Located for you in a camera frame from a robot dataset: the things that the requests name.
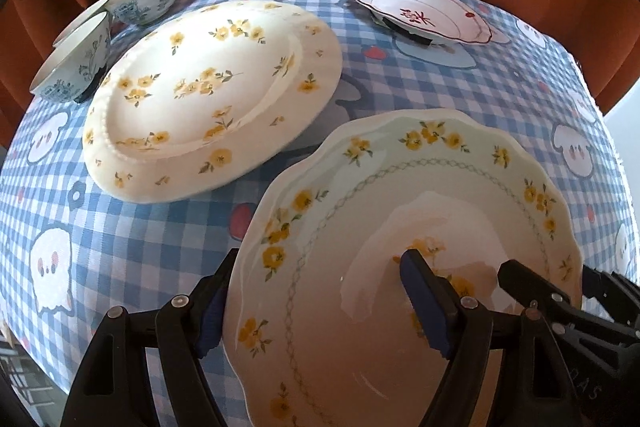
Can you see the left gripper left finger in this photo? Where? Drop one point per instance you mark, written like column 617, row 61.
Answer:
column 112, row 386

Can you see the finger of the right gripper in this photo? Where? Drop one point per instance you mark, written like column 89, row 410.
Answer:
column 616, row 294
column 602, row 357

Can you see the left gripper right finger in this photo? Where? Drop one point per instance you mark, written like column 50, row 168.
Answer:
column 533, row 387

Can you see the large scalloped yellow-flower plate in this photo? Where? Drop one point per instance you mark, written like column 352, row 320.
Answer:
column 318, row 328

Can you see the round yellow-flower plate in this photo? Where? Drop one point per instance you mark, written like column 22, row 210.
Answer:
column 207, row 97

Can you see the blue floral bowl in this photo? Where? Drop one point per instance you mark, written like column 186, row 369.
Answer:
column 77, row 64

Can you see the red-rimmed small plate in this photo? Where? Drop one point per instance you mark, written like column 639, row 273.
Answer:
column 447, row 19

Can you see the blue checkered cartoon tablecloth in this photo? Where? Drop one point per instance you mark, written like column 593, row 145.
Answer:
column 70, row 252

